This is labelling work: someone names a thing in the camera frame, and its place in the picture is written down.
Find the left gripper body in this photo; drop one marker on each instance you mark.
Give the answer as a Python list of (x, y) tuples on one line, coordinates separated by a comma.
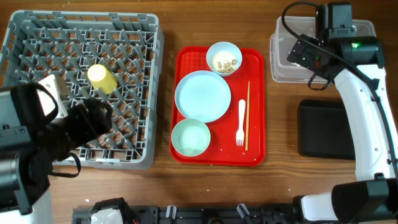
[(69, 134)]

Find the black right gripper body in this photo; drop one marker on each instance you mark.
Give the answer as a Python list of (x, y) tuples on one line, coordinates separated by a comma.
[(308, 48)]

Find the yellow plastic cup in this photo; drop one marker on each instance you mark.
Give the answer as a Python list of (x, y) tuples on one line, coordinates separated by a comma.
[(102, 79)]

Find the small light blue bowl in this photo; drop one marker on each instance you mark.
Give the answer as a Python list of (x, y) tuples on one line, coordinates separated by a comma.
[(224, 46)]

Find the green bowl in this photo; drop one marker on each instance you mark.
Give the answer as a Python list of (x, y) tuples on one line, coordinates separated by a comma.
[(190, 137)]

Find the large light blue plate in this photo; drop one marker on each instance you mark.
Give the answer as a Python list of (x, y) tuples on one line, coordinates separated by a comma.
[(202, 95)]

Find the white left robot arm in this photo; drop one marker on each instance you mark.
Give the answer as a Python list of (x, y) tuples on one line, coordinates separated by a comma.
[(32, 139)]

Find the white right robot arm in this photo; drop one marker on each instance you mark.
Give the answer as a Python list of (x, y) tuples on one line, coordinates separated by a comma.
[(356, 66)]

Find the grey plastic dishwasher rack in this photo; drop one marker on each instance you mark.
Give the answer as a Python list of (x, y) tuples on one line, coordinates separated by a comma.
[(66, 44)]

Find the clear plastic bin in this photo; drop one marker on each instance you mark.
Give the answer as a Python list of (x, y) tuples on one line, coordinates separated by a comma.
[(282, 42)]

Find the black plastic tray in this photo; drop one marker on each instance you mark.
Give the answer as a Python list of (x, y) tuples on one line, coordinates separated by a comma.
[(323, 130)]

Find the wooden chopstick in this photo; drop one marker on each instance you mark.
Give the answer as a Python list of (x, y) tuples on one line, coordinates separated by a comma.
[(247, 117)]

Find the pile of rice and nuts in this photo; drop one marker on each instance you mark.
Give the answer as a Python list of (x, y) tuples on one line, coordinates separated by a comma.
[(224, 62)]

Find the white plastic fork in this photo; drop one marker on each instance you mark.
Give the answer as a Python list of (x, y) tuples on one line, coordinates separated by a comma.
[(241, 114)]

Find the red plastic tray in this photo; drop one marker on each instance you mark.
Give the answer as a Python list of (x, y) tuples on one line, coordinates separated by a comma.
[(248, 80)]

